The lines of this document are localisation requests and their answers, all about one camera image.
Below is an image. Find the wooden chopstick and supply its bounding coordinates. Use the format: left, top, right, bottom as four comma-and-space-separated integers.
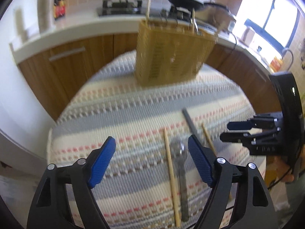
163, 127, 181, 228
201, 121, 233, 201

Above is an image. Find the metal spoon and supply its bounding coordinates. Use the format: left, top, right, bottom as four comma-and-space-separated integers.
170, 138, 189, 222

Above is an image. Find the black handled spoon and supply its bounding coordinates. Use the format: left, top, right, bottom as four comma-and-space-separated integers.
182, 108, 200, 139

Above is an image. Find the kitchen faucet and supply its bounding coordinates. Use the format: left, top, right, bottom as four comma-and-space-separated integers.
281, 48, 294, 65

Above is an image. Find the striped woven table mat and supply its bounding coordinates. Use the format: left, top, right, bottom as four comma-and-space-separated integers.
47, 51, 266, 228

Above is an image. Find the orange container by sink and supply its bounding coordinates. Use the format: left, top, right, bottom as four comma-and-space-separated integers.
269, 57, 283, 72

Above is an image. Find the white refrigerator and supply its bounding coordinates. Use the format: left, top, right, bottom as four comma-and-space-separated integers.
1, 0, 54, 158

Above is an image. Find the white electric kettle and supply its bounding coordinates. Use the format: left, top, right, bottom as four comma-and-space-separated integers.
239, 26, 255, 47

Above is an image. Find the yellow plastic utensil basket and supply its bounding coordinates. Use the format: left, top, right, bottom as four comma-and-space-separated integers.
134, 20, 218, 86

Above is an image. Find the rice cooker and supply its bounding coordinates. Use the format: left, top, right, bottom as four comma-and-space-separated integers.
204, 2, 236, 33

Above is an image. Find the black gas stove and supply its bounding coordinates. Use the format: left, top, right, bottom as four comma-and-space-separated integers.
96, 0, 203, 22

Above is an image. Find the large soy sauce bottle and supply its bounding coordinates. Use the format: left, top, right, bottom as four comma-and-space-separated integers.
54, 0, 66, 20

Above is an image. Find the steel thermos flask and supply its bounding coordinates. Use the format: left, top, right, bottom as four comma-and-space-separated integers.
37, 0, 55, 34

